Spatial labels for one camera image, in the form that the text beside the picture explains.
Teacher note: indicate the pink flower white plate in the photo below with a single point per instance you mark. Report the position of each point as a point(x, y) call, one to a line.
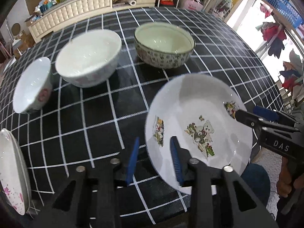
point(14, 175)

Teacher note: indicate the light blue small bowl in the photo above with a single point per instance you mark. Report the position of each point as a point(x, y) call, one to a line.
point(34, 87)

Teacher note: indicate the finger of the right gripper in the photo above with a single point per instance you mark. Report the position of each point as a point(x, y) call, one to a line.
point(257, 122)
point(274, 115)

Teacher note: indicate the pink gift bag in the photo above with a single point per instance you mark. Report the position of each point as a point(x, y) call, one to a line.
point(193, 5)

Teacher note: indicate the floral patterned green bowl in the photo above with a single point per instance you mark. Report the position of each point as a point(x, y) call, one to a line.
point(163, 45)

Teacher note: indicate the black checked tablecloth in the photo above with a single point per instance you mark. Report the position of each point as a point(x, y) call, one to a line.
point(88, 126)

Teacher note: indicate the right hand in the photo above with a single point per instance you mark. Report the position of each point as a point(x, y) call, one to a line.
point(284, 183)

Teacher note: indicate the white paper roll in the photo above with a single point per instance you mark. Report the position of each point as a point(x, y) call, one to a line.
point(131, 2)

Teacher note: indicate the large white bowl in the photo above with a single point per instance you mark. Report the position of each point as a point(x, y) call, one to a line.
point(90, 58)

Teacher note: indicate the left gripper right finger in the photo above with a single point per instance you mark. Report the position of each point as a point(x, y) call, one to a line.
point(219, 197)

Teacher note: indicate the blue plastic basket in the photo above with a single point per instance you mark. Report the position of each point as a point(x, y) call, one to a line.
point(287, 11)

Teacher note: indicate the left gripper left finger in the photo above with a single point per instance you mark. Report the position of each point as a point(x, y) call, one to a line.
point(70, 205)

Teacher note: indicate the bear pattern white plate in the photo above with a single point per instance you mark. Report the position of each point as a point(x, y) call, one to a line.
point(200, 111)

